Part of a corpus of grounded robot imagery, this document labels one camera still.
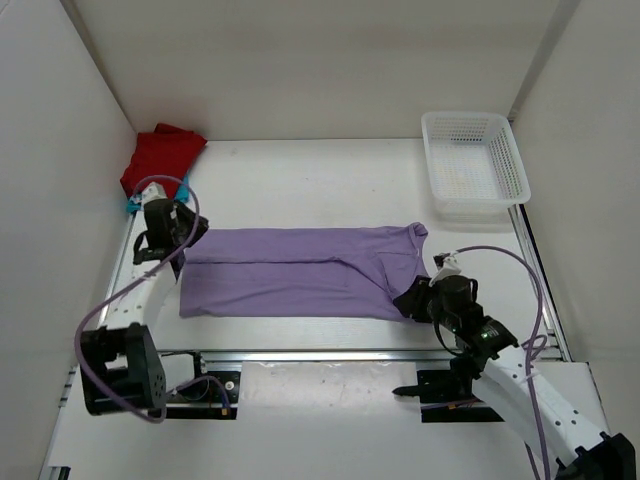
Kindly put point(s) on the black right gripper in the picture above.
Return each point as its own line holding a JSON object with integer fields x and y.
{"x": 411, "y": 304}

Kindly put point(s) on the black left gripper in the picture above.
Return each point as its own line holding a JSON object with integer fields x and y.
{"x": 184, "y": 213}

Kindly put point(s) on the teal polo shirt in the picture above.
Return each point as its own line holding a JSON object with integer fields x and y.
{"x": 182, "y": 195}

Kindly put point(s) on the lilac garment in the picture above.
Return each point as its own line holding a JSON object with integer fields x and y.
{"x": 314, "y": 272}

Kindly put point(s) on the red t shirt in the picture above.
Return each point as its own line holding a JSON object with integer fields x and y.
{"x": 168, "y": 150}

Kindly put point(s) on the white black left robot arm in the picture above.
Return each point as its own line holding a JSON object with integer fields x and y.
{"x": 120, "y": 366}

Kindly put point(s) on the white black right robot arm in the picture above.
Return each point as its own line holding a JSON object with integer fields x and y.
{"x": 490, "y": 365}

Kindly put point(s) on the white plastic basket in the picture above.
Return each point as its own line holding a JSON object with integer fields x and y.
{"x": 474, "y": 165}

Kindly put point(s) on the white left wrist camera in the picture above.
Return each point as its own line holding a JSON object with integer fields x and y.
{"x": 152, "y": 192}

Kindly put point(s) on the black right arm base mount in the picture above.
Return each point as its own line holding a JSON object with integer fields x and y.
{"x": 445, "y": 397}

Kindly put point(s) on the aluminium table edge rail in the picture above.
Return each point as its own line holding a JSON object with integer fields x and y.
{"x": 358, "y": 355}

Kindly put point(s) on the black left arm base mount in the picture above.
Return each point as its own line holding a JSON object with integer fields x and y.
{"x": 215, "y": 395}

